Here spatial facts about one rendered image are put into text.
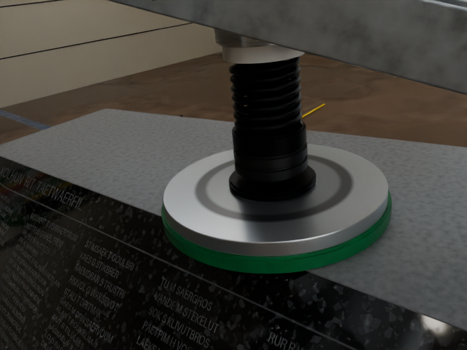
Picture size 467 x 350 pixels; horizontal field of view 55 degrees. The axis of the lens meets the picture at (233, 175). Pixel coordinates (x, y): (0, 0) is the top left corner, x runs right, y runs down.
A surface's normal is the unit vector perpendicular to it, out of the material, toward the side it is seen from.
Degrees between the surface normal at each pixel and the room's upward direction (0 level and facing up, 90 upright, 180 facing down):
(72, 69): 90
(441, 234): 0
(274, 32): 90
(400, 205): 0
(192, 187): 0
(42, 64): 90
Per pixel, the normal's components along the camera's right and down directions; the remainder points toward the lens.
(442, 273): -0.10, -0.91
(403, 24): -0.30, 0.42
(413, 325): -0.52, -0.38
